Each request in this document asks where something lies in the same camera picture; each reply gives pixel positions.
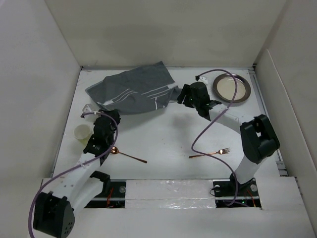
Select grey striped cloth placemat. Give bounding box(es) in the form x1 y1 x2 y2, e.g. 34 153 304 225
85 61 182 115

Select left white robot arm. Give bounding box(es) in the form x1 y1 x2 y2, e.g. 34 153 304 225
28 110 120 238

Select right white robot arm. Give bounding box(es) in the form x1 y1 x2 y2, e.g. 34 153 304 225
177 82 280 195

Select pale green cup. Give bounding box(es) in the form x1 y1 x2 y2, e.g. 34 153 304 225
73 124 92 145

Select copper spoon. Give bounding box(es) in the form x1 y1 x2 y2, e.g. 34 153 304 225
110 146 148 164

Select round metal plate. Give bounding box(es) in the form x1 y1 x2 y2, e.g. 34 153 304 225
212 73 251 103

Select copper fork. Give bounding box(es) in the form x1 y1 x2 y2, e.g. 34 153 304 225
188 148 231 159

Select white foil-covered front block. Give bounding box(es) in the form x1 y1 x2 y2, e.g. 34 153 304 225
125 179 216 210

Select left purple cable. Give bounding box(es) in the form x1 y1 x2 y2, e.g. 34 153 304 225
27 112 119 238

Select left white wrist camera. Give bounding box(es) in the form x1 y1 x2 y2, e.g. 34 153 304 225
80 104 99 122

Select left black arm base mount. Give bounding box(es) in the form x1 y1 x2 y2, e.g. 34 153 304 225
85 171 126 209

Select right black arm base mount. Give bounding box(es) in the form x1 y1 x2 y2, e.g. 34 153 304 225
210 179 262 208

